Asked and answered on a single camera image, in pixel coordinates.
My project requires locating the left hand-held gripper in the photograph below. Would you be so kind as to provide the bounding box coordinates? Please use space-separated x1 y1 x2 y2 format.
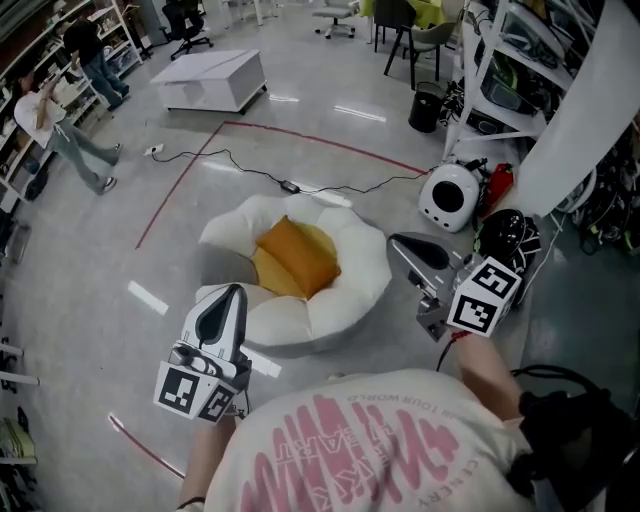
152 284 254 425

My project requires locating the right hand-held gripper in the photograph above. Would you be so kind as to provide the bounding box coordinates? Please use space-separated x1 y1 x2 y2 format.
387 232 524 345

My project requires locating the orange pillow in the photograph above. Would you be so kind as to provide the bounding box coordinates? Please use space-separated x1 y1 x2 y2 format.
255 214 342 301

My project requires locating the person's left forearm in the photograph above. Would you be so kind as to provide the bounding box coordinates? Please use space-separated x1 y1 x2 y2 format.
177 414 241 509

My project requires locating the person's right forearm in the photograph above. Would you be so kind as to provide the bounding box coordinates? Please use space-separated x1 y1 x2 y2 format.
452 332 524 424

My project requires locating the white egg-shaped floor cushion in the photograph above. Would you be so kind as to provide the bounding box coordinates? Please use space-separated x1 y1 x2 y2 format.
195 193 394 360

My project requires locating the black glossy helmet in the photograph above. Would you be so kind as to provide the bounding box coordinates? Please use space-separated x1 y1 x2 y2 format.
474 208 542 274

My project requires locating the white pet carrier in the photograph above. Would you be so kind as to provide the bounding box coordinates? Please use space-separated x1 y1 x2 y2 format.
417 163 482 234

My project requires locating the red fire extinguisher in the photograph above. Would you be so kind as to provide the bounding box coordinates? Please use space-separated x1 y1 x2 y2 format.
478 162 515 219

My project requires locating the black trash bin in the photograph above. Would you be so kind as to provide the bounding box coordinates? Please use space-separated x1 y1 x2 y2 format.
407 81 447 134

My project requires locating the white pink-print T-shirt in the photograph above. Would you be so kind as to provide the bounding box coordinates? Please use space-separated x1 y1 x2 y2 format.
189 368 546 512

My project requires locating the white square pillar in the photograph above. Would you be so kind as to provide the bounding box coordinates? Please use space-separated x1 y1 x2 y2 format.
517 0 640 219

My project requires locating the grey-green dining chair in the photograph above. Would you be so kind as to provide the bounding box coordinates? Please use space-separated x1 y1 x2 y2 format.
383 19 459 91

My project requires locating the white metal storage rack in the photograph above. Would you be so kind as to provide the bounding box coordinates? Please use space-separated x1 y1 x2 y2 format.
442 0 609 166

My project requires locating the dark dining chair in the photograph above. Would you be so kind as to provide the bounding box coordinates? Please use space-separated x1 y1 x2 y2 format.
372 0 419 54

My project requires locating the table with green cloth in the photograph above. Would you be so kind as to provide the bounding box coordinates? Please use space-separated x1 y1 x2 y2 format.
359 0 446 31

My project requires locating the white low coffee table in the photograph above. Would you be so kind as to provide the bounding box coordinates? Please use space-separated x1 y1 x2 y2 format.
149 48 269 115

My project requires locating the white office chair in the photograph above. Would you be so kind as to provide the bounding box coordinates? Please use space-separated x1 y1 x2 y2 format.
312 0 362 40

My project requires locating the white open shelf unit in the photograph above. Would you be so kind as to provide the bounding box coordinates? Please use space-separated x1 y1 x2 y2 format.
0 0 144 211

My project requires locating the black office chair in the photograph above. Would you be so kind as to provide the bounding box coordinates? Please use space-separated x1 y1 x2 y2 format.
159 0 215 61

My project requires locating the white desk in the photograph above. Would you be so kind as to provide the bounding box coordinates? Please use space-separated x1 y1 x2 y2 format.
219 0 281 26

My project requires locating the black floor cable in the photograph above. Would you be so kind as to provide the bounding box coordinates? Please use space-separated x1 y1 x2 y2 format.
149 148 441 195

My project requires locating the black neck strap harness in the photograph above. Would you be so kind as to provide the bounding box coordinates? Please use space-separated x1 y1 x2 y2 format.
504 364 640 512

